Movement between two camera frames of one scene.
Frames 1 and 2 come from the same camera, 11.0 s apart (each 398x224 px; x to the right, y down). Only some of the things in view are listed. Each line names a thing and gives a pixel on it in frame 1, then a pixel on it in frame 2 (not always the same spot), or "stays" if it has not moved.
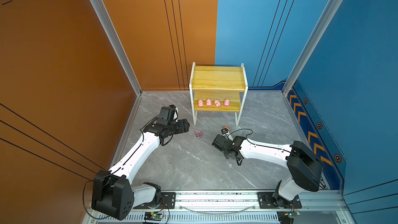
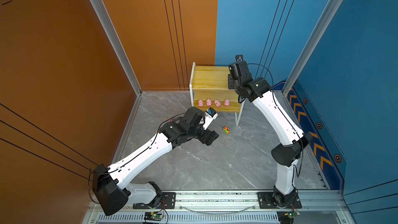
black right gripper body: (226, 155) -> (231, 84)
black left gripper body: (178, 127) -> (201, 134)
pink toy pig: (226, 102) stays
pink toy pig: (209, 102) stays
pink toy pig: (200, 103) stays
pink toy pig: (217, 103) stays
